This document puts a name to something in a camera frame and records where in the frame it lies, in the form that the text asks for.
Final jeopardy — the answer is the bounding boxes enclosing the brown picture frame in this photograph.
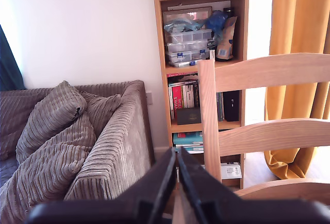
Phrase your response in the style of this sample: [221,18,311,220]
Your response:
[162,6,213,27]

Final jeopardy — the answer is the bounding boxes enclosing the brown paper pouch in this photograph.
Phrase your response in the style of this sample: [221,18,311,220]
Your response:
[215,15,238,62]

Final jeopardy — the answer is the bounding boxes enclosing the teal book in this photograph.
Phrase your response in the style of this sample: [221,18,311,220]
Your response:
[172,131,204,145]

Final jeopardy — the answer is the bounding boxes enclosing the brown corduroy sofa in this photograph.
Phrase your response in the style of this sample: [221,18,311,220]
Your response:
[0,79,156,224]

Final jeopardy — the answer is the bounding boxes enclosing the light wooden chair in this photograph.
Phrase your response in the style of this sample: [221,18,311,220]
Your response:
[197,53,330,224]

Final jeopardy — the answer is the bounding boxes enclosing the blue plastic bag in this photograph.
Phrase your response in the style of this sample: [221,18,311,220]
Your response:
[204,10,229,38]

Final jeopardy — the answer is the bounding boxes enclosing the long brown corduroy cushion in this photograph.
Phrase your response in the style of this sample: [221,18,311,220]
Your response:
[0,113,97,224]

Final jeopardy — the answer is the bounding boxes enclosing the large brown corduroy cushion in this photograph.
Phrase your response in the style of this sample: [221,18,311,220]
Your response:
[15,80,88,163]

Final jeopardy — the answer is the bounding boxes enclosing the clear plastic bag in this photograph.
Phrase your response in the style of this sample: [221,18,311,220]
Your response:
[163,18,206,33]

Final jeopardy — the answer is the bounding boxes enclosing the mustard yellow curtain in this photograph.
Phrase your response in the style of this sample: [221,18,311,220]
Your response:
[263,0,330,180]

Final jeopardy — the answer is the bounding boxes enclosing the dark teal curtain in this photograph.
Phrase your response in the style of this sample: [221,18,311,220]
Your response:
[0,24,26,92]

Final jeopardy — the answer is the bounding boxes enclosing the small brown corduroy cushion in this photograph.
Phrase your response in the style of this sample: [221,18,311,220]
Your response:
[79,91,122,142]

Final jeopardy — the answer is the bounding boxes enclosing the tall wooden bookshelf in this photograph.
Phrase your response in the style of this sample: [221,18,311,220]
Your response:
[151,0,250,190]

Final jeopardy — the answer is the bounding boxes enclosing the red book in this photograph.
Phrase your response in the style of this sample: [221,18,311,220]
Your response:
[172,85,183,120]

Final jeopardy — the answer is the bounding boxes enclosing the white labelled box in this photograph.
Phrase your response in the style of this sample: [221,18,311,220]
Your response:
[221,162,243,180]

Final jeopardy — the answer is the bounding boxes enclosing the clear plastic organiser box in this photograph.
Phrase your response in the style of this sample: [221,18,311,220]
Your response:
[164,28,213,44]
[165,48,210,64]
[166,40,209,53]

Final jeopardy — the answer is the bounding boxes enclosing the tall black box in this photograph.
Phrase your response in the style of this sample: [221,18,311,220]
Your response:
[223,90,241,123]

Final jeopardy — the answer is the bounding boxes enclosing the dark green box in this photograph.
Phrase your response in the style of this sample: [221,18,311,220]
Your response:
[176,107,202,126]

